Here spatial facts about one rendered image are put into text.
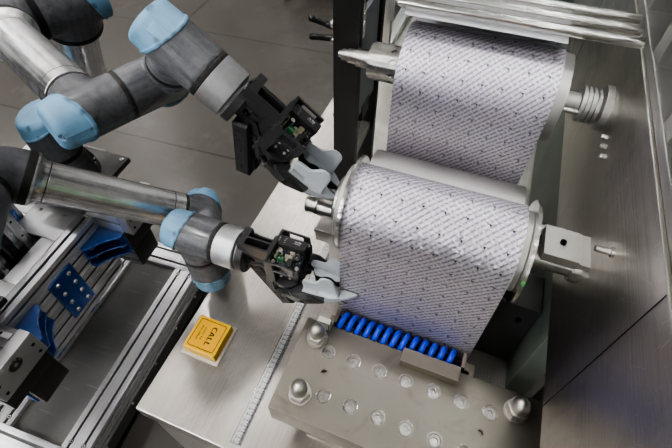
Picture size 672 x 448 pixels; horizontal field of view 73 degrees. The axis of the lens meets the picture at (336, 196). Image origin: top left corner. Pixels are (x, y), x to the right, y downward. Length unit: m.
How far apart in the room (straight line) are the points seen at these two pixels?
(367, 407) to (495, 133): 0.47
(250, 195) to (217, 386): 1.57
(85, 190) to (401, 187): 0.57
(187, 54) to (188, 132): 2.22
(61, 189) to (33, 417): 1.10
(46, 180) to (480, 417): 0.81
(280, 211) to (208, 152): 1.59
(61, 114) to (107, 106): 0.06
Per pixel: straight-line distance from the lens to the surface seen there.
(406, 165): 0.77
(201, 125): 2.88
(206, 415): 0.93
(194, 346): 0.96
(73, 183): 0.92
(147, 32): 0.65
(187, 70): 0.64
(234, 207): 2.36
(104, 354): 1.87
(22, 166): 0.91
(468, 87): 0.73
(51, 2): 1.04
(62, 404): 1.86
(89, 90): 0.71
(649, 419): 0.45
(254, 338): 0.97
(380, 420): 0.77
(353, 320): 0.81
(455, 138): 0.78
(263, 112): 0.63
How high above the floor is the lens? 1.77
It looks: 49 degrees down
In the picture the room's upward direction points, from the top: straight up
